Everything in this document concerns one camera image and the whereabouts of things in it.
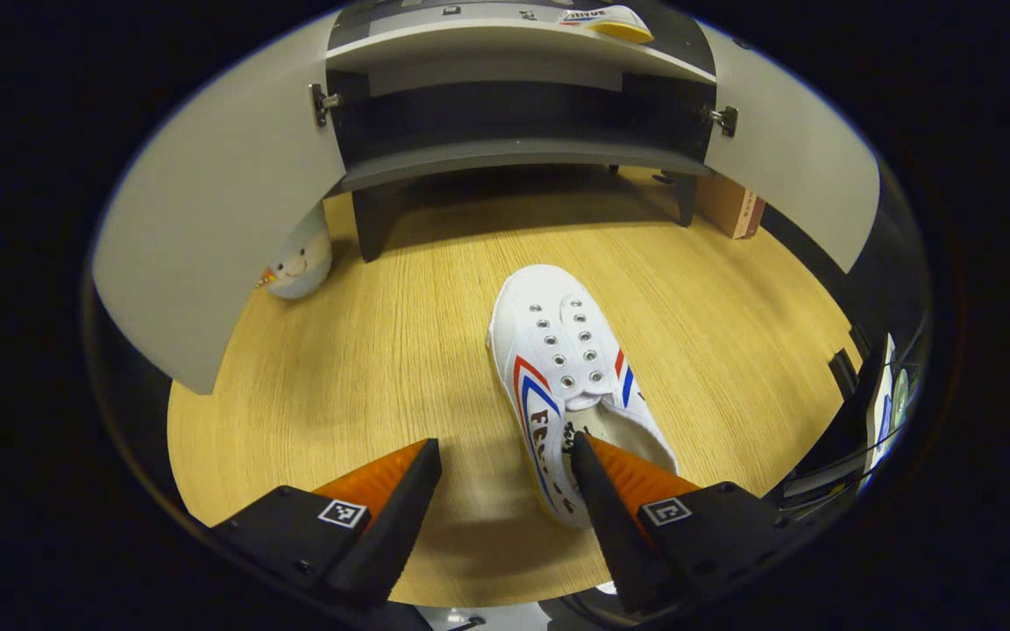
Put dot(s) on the white plush toy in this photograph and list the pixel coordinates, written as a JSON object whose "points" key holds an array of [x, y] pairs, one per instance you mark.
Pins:
{"points": [[303, 263]]}

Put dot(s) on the red book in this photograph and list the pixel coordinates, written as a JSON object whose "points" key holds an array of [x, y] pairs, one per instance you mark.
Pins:
{"points": [[729, 206]]}

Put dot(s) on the grey shoe cabinet door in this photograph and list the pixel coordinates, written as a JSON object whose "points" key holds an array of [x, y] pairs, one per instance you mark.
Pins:
{"points": [[794, 166], [216, 219]]}

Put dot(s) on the white canvas shoe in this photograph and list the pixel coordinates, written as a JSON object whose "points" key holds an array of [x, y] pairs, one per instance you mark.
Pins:
{"points": [[549, 350], [610, 22]]}

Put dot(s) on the dark equipment with screen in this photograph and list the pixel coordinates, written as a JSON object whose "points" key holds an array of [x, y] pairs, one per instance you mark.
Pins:
{"points": [[873, 412]]}

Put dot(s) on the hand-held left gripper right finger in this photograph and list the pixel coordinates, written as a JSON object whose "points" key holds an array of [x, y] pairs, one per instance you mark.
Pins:
{"points": [[606, 526]]}

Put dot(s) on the grey shoe cabinet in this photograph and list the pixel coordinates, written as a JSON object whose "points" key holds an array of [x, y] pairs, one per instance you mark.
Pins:
{"points": [[514, 153]]}

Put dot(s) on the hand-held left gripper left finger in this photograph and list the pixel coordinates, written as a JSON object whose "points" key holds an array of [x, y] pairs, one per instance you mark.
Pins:
{"points": [[395, 526]]}

